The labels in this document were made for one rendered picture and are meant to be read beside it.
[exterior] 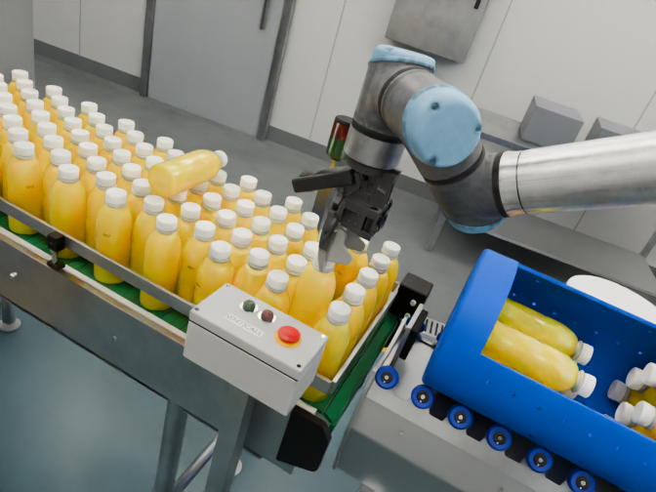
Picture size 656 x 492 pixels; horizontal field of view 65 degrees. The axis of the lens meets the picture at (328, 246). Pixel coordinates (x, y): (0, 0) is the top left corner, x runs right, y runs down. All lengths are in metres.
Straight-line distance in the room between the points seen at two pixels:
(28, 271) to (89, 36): 4.25
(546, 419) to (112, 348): 0.86
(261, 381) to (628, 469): 0.59
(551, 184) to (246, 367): 0.50
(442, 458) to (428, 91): 0.69
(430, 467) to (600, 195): 0.62
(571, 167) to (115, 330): 0.91
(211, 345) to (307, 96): 3.74
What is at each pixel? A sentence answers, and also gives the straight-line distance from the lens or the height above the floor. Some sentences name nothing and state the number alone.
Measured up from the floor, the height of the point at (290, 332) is 1.11.
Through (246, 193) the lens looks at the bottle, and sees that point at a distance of 1.25.
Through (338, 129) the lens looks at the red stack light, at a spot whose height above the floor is 1.24.
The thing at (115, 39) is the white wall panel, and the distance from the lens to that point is 5.25.
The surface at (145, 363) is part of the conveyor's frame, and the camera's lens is 1.16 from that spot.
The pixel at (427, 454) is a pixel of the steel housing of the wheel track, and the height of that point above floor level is 0.87.
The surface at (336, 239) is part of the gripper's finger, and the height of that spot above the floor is 1.22.
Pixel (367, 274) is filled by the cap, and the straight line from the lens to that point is 1.01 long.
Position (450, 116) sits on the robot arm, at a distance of 0.63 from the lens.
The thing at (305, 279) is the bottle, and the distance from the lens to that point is 0.91.
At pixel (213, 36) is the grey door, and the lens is 4.67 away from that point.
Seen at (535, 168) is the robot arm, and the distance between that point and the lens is 0.69.
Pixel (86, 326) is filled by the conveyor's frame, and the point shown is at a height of 0.80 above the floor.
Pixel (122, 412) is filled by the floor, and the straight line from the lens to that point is 2.11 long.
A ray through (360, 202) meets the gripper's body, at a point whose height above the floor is 1.30.
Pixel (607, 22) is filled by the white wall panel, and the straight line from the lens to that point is 4.22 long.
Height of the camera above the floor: 1.63
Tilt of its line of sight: 30 degrees down
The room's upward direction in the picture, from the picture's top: 17 degrees clockwise
